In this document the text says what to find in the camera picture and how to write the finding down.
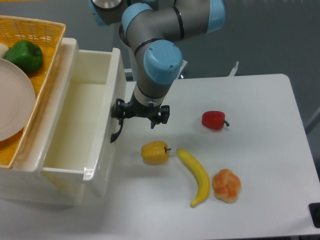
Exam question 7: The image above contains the white drawer cabinet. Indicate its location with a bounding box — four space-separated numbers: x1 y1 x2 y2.
0 38 86 206

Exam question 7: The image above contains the yellow bell pepper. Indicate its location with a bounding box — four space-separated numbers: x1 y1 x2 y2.
140 141 171 165

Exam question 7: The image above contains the yellow woven basket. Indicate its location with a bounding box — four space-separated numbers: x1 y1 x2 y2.
0 15 66 169

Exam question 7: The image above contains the white round vegetable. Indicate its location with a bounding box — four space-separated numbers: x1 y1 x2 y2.
0 42 9 59

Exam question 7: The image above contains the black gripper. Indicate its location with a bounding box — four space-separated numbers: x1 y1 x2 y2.
111 97 170 129

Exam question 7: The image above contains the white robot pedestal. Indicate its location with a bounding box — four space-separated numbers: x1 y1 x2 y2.
118 22 240 82

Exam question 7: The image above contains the green bell pepper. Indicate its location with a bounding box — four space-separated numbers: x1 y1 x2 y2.
3 40 43 74

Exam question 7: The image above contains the black object at table edge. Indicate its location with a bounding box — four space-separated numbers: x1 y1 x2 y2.
308 202 320 229

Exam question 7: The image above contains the beige plate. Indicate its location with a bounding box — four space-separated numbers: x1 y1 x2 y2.
0 59 36 141

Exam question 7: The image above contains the red bell pepper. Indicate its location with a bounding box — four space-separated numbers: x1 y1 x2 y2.
201 110 230 131

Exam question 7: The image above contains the orange knotted bread roll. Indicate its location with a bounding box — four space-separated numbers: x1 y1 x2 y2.
211 168 242 204

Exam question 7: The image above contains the yellow banana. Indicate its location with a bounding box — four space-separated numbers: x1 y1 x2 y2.
176 148 210 208

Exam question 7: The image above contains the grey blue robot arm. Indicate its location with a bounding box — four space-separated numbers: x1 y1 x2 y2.
89 0 226 126

